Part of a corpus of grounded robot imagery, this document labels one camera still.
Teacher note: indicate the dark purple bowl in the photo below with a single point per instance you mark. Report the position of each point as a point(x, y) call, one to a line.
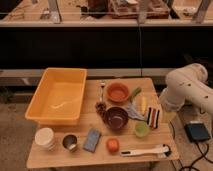
point(116, 118)

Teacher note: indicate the metal cup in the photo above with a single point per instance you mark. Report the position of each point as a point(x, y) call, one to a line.
point(70, 142)

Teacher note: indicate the white cup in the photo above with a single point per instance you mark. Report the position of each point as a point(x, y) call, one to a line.
point(44, 137)

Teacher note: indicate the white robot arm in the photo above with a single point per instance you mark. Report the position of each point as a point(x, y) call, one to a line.
point(187, 83)

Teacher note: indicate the striped cloth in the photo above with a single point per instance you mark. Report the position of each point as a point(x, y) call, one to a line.
point(153, 117)

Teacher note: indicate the red bowl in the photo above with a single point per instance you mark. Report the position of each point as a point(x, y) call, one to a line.
point(117, 92)

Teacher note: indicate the white handled knife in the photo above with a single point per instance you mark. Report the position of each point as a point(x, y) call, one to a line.
point(161, 149)

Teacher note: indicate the green pepper toy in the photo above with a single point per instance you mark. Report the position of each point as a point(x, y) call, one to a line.
point(134, 93)

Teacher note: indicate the yellow plastic bin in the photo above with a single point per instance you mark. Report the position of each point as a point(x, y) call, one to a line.
point(59, 96)

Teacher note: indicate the brown pinecone toy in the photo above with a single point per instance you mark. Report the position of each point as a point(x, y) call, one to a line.
point(100, 108)

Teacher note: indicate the blue sponge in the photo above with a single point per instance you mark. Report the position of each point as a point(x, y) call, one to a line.
point(92, 140)

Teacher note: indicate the black power box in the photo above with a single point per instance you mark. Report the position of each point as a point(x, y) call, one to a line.
point(197, 132)

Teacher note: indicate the grey cloth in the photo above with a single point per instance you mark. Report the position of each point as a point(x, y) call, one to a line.
point(132, 112)

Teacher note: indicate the orange tomato toy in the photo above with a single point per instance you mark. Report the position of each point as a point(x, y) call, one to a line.
point(112, 145)

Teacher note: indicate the small green cup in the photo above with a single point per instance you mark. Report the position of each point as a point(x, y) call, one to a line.
point(141, 129)

